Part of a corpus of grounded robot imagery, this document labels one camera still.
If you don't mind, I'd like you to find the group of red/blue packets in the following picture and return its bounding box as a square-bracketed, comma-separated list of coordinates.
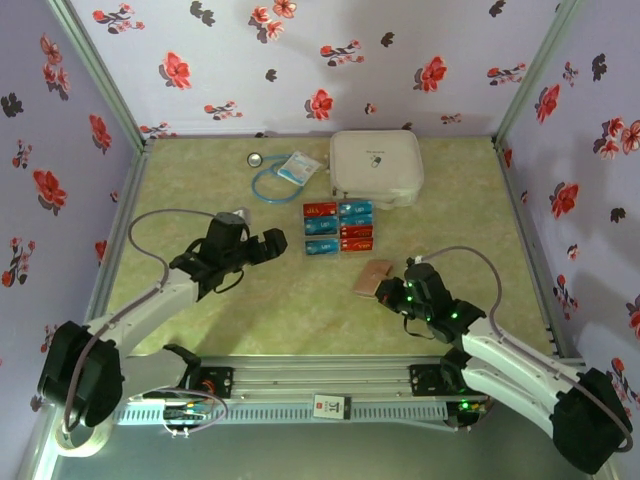
[301, 199, 376, 259]

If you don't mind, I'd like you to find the white blue sealed packet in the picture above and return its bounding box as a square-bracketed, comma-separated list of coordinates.
[276, 149, 324, 187]

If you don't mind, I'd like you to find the blue stethoscope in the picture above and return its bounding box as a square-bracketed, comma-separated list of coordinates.
[246, 151, 307, 206]

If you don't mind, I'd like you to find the white red label tag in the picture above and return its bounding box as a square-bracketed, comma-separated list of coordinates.
[313, 393, 351, 420]

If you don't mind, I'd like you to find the white plastic storage box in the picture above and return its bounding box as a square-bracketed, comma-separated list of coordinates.
[328, 129, 425, 210]

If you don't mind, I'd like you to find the clear tape roll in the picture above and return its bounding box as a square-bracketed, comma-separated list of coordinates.
[53, 399, 112, 459]

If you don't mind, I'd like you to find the grey right arm cable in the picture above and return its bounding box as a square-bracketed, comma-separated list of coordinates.
[419, 245, 634, 451]

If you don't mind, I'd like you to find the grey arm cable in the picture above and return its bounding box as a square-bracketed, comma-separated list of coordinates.
[62, 207, 219, 434]
[419, 245, 634, 451]

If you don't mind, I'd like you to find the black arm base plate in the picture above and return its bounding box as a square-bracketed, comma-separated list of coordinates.
[408, 363, 469, 401]
[197, 366, 235, 400]

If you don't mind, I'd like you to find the controller board with wires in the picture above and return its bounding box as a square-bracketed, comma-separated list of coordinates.
[160, 387, 229, 440]
[446, 397, 494, 434]

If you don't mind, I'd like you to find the grey left arm cable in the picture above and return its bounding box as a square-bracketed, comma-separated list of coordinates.
[62, 207, 219, 434]

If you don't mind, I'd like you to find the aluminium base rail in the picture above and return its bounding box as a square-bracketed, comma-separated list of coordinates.
[124, 354, 586, 401]

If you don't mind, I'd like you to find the aluminium side rail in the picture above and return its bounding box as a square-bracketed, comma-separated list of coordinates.
[82, 141, 155, 326]
[492, 139, 576, 359]

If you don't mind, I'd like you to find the white slotted cable duct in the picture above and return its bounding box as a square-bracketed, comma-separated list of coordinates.
[112, 399, 449, 427]

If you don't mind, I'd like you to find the aluminium frame post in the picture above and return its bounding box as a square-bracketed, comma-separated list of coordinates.
[492, 0, 586, 146]
[46, 0, 154, 151]

